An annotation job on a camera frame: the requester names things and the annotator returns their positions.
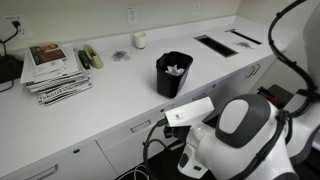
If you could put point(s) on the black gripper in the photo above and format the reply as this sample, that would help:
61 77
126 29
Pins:
176 133

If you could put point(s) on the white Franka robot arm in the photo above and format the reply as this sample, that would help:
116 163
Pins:
213 150

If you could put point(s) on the black waste bin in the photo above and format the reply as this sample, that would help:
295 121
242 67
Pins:
168 85

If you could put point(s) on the crumpled white paper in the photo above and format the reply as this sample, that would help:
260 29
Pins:
174 70

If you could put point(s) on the pile of metal clips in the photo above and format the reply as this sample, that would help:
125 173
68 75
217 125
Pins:
243 44
120 55

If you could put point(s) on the white cup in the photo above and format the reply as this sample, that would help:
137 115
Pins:
140 40

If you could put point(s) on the black box with red part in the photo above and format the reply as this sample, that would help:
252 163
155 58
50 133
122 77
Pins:
278 95

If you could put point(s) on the olive tape dispenser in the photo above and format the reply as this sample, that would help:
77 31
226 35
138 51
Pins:
95 59

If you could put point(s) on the black and white striped magazine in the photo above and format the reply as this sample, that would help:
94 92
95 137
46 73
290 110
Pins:
66 93

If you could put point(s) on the black stapler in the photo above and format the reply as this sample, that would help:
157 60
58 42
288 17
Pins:
84 60

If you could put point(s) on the stack of magazines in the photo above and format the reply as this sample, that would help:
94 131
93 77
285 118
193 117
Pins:
71 71

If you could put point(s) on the magazine with portrait cover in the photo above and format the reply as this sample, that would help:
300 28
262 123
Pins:
46 55

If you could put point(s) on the black device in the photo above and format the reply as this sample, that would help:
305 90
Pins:
10 68

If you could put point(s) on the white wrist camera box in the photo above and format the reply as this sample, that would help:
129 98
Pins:
190 111

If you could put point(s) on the white wall outlet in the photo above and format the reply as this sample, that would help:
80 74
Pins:
195 8
131 15

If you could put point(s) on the wall outlet with plug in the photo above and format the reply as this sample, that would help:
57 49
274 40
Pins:
25 31

